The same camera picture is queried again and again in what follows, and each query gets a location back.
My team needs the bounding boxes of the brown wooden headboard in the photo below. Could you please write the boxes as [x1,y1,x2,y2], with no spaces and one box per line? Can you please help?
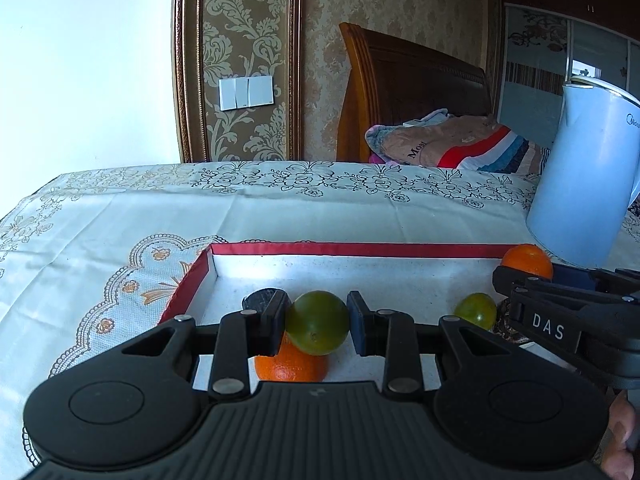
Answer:
[336,22,493,163]

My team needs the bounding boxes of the striped pillow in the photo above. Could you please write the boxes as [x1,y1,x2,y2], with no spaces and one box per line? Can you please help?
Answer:
[364,112,551,173]

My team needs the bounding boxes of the light blue electric kettle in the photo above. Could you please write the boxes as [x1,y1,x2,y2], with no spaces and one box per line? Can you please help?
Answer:
[525,75,640,271]

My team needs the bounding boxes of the white wall light switch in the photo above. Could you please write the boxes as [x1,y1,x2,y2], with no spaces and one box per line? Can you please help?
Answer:
[218,74,274,112]

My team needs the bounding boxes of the person's right hand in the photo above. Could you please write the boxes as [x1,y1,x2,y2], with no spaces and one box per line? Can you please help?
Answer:
[602,389,640,480]

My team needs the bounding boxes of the dark round fruit piece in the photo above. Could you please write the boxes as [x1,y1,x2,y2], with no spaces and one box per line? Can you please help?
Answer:
[242,287,288,316]

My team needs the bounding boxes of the patterned wardrobe doors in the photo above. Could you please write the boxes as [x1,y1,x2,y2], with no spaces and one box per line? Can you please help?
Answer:
[500,2,640,151]

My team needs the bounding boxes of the white embroidered tablecloth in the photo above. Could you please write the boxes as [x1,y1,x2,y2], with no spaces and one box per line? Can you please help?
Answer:
[0,160,640,480]

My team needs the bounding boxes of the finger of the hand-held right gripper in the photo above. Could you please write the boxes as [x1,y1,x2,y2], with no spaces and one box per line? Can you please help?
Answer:
[552,264,640,291]
[491,265,556,303]

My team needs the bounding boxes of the green round fruit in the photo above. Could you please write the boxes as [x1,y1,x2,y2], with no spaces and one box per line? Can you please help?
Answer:
[285,290,351,356]
[454,292,497,331]

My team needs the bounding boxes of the gold framed wallpaper panel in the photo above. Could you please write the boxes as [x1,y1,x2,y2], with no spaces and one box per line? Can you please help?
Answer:
[172,0,303,163]

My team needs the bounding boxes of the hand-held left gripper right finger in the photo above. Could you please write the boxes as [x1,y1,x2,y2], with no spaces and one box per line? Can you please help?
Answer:
[346,290,506,396]

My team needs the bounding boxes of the orange tangerine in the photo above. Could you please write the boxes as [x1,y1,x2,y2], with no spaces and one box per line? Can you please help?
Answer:
[501,243,554,281]
[254,332,331,383]

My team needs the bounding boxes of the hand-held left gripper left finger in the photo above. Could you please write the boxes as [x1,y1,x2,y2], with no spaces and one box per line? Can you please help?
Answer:
[122,290,292,401]

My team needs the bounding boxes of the red shallow cardboard tray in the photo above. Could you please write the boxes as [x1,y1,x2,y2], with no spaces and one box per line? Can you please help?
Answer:
[159,242,531,386]

